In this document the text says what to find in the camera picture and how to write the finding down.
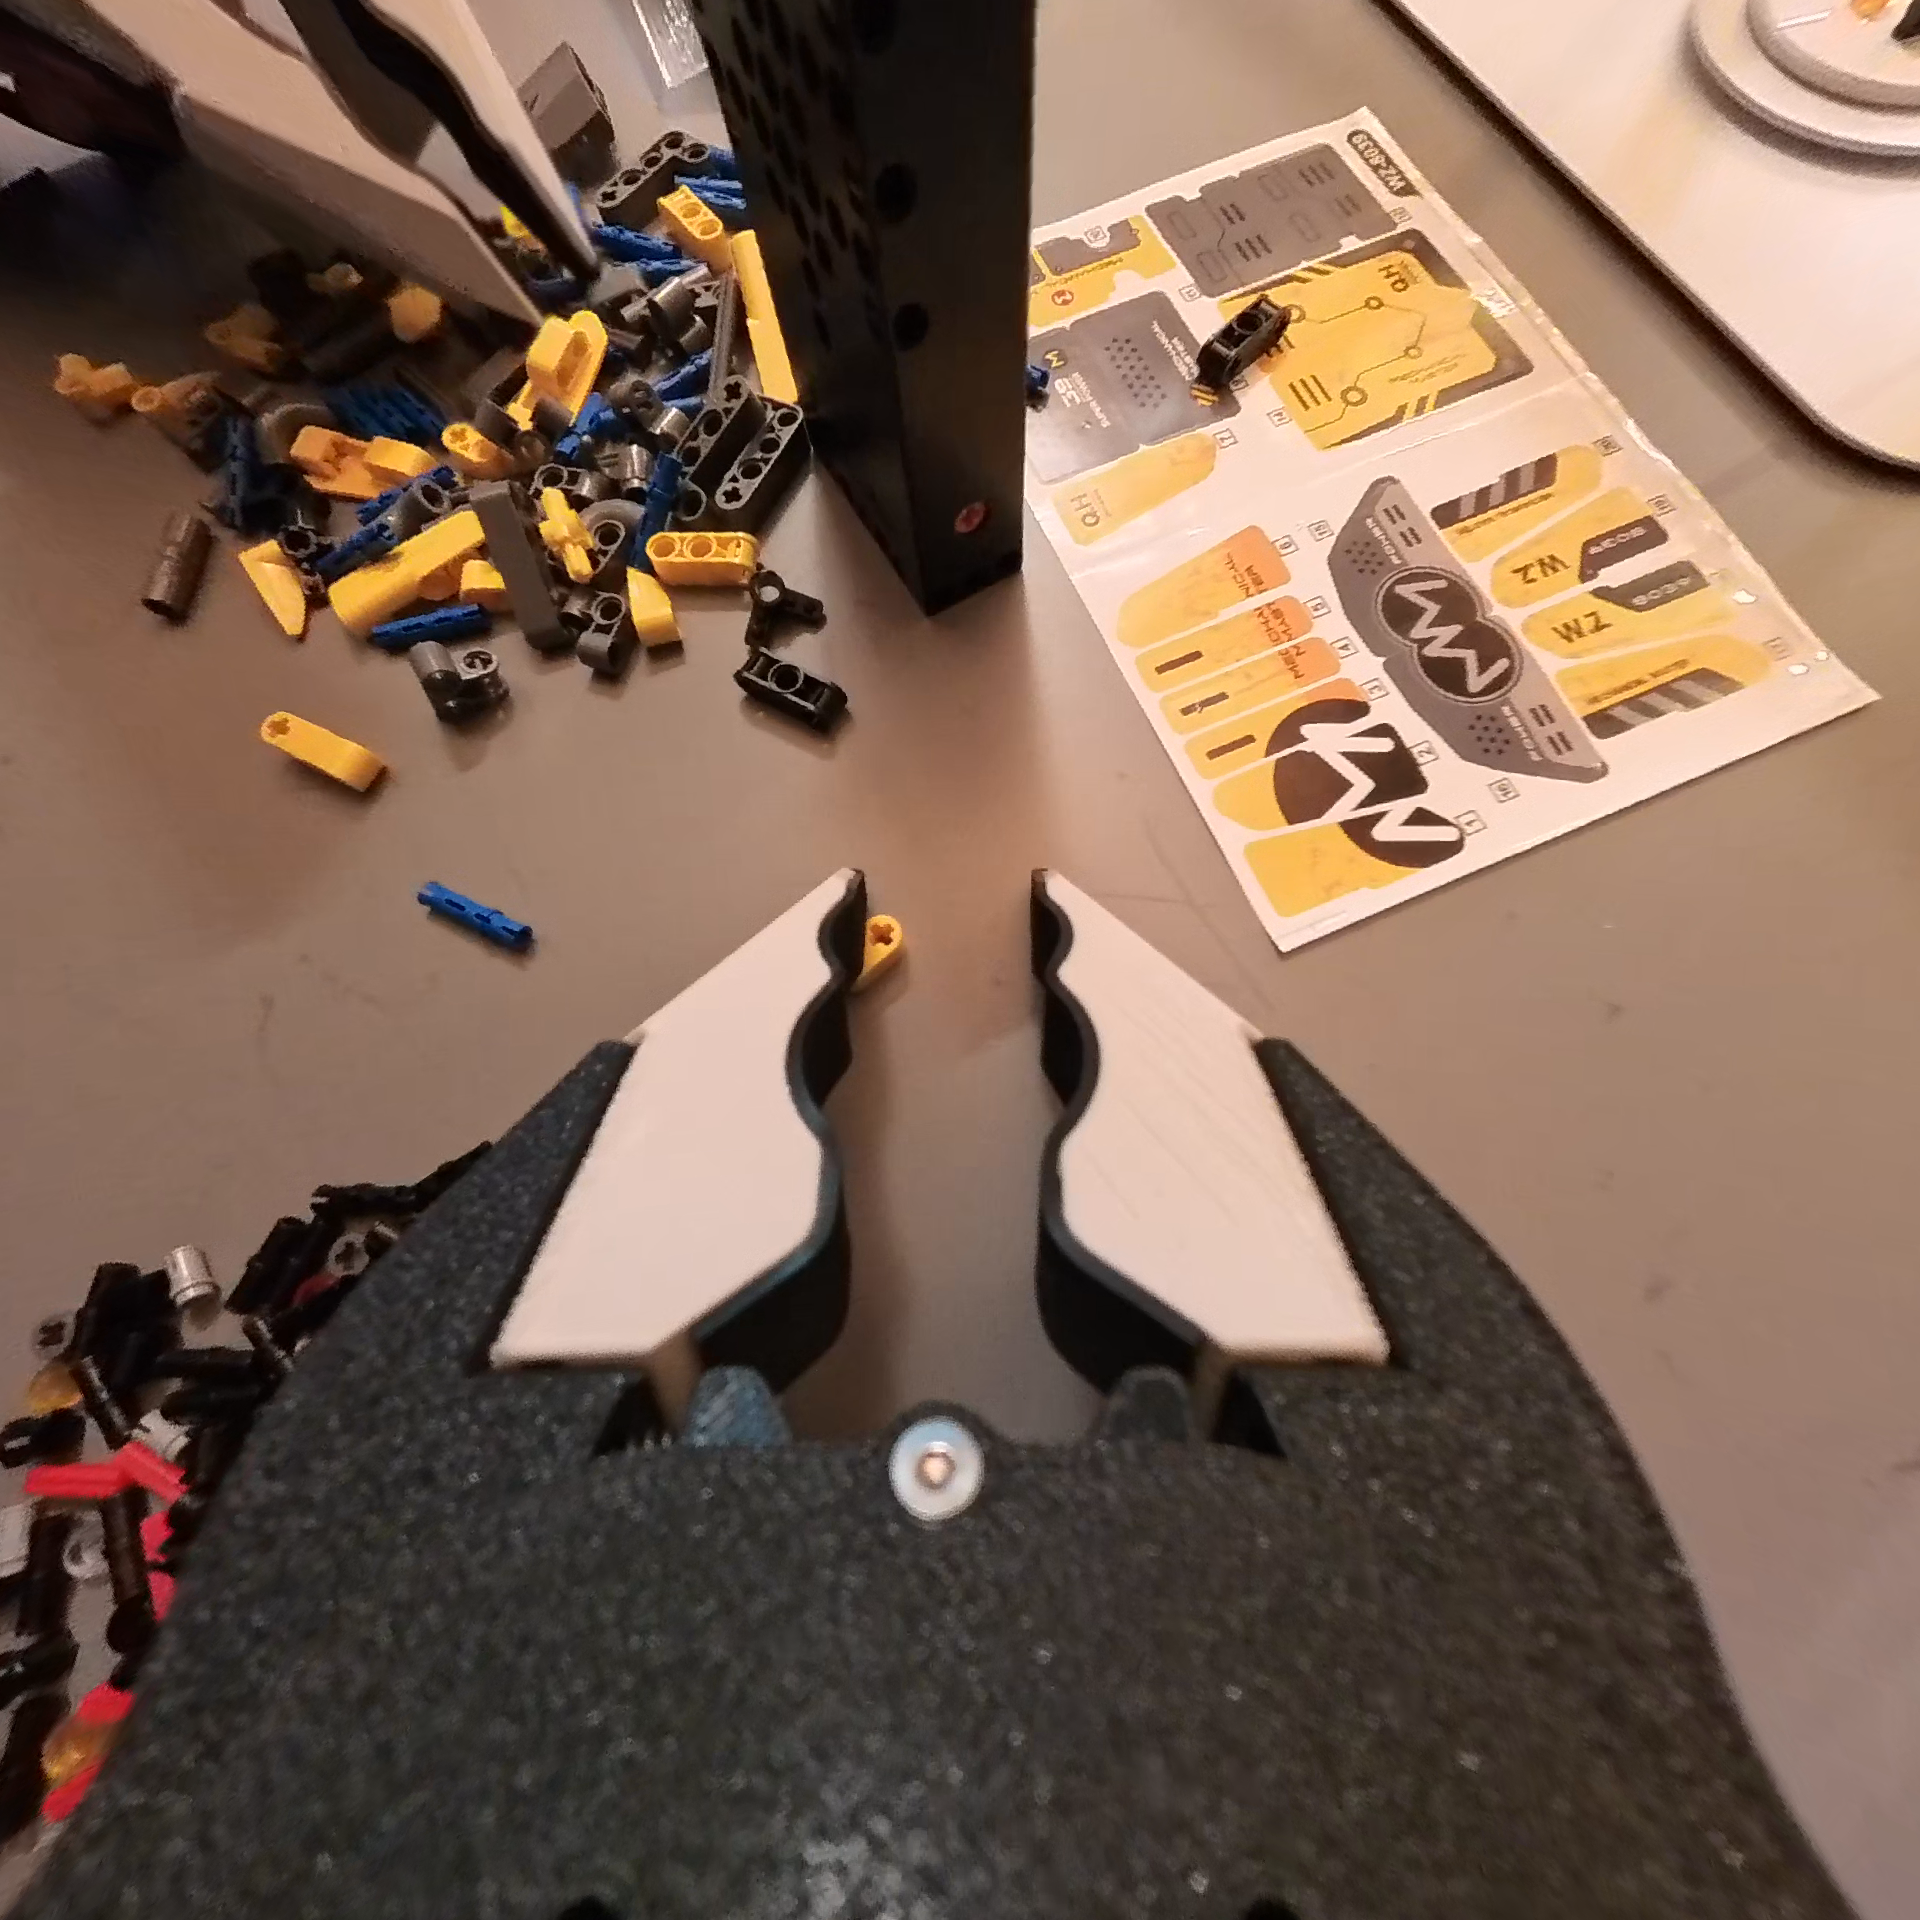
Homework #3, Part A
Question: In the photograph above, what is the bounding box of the pile of yellow blue bricks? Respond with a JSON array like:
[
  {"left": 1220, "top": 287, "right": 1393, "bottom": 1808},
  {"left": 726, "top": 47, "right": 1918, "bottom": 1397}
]
[{"left": 52, "top": 40, "right": 818, "bottom": 684}]

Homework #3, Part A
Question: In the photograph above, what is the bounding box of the white book stand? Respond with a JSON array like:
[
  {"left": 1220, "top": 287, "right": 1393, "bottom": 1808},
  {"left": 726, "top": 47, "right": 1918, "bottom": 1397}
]
[{"left": 1381, "top": 0, "right": 1920, "bottom": 472}]

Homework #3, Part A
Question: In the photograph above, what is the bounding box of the yellow curved beam piece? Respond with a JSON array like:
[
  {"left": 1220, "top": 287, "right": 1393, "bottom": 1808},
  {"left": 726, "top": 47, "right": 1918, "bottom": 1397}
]
[{"left": 258, "top": 708, "right": 389, "bottom": 792}]

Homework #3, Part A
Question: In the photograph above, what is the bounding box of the pile of black red pins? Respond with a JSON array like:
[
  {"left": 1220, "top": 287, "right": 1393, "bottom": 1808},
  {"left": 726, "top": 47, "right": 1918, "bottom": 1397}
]
[{"left": 0, "top": 1141, "right": 495, "bottom": 1824}]

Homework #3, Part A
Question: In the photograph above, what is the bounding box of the yellow grey sticker sheet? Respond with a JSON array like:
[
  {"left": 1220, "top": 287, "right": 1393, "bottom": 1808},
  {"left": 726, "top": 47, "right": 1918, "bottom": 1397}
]
[{"left": 1025, "top": 102, "right": 1884, "bottom": 957}]

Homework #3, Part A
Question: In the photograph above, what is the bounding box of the dark grey connector piece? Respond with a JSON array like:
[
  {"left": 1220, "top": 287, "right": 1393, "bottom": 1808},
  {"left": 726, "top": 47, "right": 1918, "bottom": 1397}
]
[{"left": 407, "top": 642, "right": 511, "bottom": 721}]

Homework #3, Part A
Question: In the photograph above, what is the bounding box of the grey cylinder connector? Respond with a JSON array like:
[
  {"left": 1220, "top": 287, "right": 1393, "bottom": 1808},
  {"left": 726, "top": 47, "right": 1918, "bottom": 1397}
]
[{"left": 141, "top": 510, "right": 214, "bottom": 620}]

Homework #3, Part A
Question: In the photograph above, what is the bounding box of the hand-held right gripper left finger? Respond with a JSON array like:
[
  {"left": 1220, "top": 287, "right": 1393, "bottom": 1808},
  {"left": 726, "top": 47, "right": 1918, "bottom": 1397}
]
[{"left": 492, "top": 865, "right": 874, "bottom": 1420}]

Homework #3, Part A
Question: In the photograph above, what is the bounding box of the black perforated block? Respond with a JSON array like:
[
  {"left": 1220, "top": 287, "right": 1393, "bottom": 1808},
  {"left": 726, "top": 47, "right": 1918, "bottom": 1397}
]
[{"left": 687, "top": 0, "right": 1039, "bottom": 616}]

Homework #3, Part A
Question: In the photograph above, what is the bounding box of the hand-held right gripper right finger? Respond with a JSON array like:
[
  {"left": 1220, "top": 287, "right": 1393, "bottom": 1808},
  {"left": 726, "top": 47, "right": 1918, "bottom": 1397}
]
[{"left": 1028, "top": 865, "right": 1393, "bottom": 1445}]

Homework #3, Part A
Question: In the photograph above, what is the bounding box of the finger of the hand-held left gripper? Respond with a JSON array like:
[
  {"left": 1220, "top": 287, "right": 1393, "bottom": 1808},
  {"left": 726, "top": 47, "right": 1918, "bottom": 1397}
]
[
  {"left": 307, "top": 0, "right": 602, "bottom": 273},
  {"left": 89, "top": 0, "right": 590, "bottom": 326}
]

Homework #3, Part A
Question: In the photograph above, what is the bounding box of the blue pin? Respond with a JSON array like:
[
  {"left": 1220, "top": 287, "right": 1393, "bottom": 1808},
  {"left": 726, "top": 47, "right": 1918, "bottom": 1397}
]
[{"left": 415, "top": 879, "right": 538, "bottom": 952}]

